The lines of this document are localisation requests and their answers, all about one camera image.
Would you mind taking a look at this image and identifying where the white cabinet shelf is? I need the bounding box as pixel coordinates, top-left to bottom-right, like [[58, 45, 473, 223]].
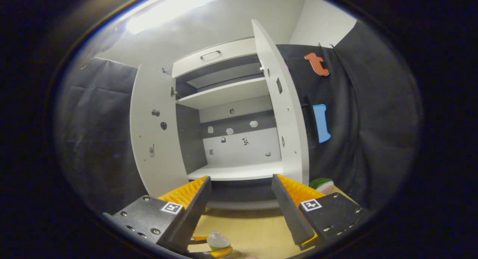
[[187, 160, 295, 181], [176, 77, 270, 110]]

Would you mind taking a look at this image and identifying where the clear bottle with green label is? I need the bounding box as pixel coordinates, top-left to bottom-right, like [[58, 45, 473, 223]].
[[207, 231, 232, 252]]

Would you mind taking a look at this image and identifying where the white and grey cabinet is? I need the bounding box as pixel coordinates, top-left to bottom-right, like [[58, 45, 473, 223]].
[[172, 37, 310, 211]]

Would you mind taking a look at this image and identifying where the black door handle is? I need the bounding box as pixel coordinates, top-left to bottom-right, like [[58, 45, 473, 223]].
[[301, 102, 313, 149]]

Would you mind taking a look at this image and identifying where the black backdrop cloth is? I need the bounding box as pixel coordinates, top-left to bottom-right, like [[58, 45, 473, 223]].
[[276, 20, 422, 211], [56, 57, 150, 215]]

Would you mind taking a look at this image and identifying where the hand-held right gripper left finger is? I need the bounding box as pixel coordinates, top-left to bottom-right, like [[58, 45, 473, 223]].
[[103, 176, 212, 253]]

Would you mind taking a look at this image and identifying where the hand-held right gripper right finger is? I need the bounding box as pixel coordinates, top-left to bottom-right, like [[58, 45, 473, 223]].
[[270, 174, 372, 251]]

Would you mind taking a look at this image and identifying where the white door with camera sticker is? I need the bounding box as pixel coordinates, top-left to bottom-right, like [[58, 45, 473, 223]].
[[130, 64, 189, 198]]

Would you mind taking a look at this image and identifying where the watermelon slice toy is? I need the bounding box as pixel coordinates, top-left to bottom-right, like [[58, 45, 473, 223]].
[[309, 178, 335, 195]]

